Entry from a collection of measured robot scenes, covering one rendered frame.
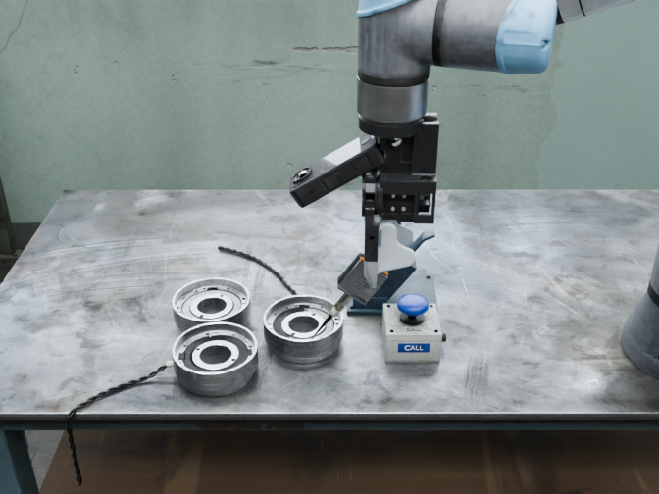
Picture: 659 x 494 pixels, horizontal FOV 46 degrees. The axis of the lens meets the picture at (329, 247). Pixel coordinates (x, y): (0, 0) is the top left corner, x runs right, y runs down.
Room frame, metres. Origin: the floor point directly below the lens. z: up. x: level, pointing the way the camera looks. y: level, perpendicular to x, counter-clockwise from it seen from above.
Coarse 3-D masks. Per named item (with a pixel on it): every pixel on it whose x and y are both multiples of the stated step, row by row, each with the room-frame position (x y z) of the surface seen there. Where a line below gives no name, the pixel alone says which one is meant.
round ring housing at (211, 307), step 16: (192, 288) 0.91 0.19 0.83; (208, 288) 0.92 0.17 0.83; (224, 288) 0.91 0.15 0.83; (240, 288) 0.90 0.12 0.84; (176, 304) 0.87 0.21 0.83; (192, 304) 0.88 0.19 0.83; (208, 304) 0.89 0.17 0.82; (224, 304) 0.89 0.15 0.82; (176, 320) 0.84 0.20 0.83; (192, 320) 0.82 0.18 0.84; (208, 320) 0.82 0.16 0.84; (224, 320) 0.83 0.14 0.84; (240, 320) 0.84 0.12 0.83
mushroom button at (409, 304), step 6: (408, 294) 0.83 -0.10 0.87; (414, 294) 0.83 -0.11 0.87; (402, 300) 0.82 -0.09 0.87; (408, 300) 0.82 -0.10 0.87; (414, 300) 0.82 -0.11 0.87; (420, 300) 0.82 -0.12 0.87; (426, 300) 0.82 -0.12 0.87; (402, 306) 0.81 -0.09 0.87; (408, 306) 0.81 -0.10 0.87; (414, 306) 0.81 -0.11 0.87; (420, 306) 0.81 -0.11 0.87; (426, 306) 0.81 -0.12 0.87; (402, 312) 0.81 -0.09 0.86; (408, 312) 0.80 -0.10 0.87; (414, 312) 0.80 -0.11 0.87; (420, 312) 0.80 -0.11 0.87; (414, 318) 0.81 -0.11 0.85
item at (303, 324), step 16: (272, 304) 0.86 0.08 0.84; (288, 304) 0.87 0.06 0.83; (304, 304) 0.88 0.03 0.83; (320, 304) 0.87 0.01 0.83; (272, 320) 0.84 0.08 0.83; (288, 320) 0.84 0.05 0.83; (304, 320) 0.85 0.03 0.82; (320, 320) 0.84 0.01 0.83; (336, 320) 0.84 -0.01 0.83; (272, 336) 0.79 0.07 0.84; (304, 336) 0.80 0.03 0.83; (336, 336) 0.80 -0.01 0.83; (288, 352) 0.78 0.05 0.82; (304, 352) 0.78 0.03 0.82; (320, 352) 0.78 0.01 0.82
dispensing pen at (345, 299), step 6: (360, 258) 0.79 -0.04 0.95; (354, 264) 0.79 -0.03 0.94; (348, 270) 0.80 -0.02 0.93; (342, 276) 0.80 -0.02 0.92; (342, 294) 0.80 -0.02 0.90; (342, 300) 0.79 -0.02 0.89; (348, 300) 0.79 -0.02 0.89; (336, 306) 0.79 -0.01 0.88; (342, 306) 0.79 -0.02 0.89; (330, 312) 0.79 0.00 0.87; (336, 312) 0.79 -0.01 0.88; (330, 318) 0.79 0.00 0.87; (324, 324) 0.79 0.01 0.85; (318, 330) 0.79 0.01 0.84
